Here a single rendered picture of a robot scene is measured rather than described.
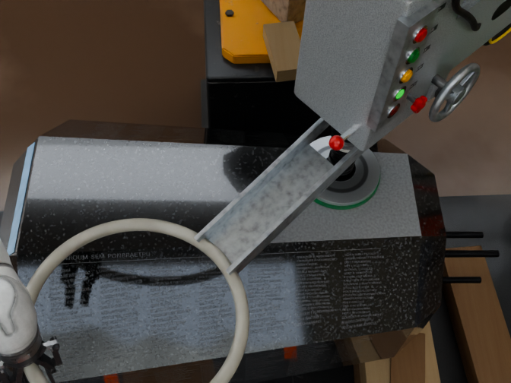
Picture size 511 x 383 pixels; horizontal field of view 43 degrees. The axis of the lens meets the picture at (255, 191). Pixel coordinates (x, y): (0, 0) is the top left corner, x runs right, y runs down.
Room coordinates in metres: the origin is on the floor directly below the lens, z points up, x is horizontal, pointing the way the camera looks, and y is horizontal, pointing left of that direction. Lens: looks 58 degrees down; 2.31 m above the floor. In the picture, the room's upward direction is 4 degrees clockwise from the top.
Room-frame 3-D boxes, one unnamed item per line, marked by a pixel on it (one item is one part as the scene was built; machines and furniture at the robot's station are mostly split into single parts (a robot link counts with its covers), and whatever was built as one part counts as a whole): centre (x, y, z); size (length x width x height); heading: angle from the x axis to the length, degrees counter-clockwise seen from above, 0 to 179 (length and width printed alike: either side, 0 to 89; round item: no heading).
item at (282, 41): (1.44, -0.06, 0.81); 0.20 x 0.10 x 0.05; 15
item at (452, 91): (0.96, -0.38, 1.24); 0.15 x 0.10 x 0.15; 136
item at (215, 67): (1.70, -0.08, 0.37); 0.66 x 0.66 x 0.74; 7
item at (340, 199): (0.96, -0.21, 0.89); 0.21 x 0.21 x 0.01
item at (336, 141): (0.82, -0.17, 1.22); 0.08 x 0.03 x 0.03; 136
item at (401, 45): (0.83, -0.25, 1.41); 0.08 x 0.03 x 0.28; 136
